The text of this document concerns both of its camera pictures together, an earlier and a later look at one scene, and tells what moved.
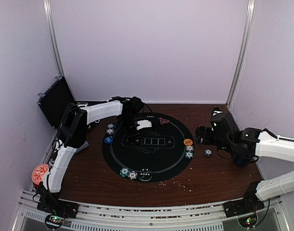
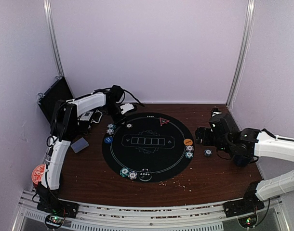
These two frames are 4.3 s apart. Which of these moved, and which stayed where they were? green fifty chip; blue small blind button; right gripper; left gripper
Moved: left gripper
Stayed: blue small blind button; right gripper; green fifty chip
